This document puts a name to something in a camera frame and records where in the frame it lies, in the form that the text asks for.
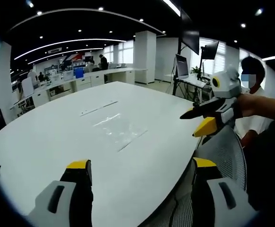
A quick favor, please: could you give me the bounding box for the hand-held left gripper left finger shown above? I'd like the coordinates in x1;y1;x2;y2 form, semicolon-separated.
27;159;94;227

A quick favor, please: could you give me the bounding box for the metal equipment stand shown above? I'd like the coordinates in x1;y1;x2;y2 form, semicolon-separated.
171;77;213;106

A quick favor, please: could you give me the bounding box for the large black wall monitor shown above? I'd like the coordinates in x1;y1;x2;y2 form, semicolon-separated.
180;29;201;55

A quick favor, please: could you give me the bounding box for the grey mesh office chair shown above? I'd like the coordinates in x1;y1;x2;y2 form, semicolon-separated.
169;124;247;227

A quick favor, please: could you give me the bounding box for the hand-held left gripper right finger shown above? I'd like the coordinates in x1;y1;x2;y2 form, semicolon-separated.
191;157;259;227

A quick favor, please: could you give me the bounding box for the clear resealable plastic bag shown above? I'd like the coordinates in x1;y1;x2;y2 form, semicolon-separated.
92;113;144;144

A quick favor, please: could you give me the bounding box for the blue storage box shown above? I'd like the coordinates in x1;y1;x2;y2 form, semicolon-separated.
73;67;85;79

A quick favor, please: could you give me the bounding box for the long white office counter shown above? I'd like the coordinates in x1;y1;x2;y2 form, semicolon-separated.
9;67;149;110

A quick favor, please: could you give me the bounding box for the person's dark clothing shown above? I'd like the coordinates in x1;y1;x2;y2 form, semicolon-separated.
242;117;275;215

